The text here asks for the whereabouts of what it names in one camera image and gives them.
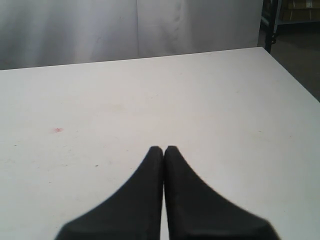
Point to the dark metal shelf rack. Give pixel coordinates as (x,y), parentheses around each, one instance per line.
(276,13)

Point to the white backdrop curtain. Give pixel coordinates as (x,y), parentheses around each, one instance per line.
(37,33)

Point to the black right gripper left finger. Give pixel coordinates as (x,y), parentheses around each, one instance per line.
(133,212)

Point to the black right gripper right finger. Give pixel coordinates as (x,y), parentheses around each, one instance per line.
(196,212)

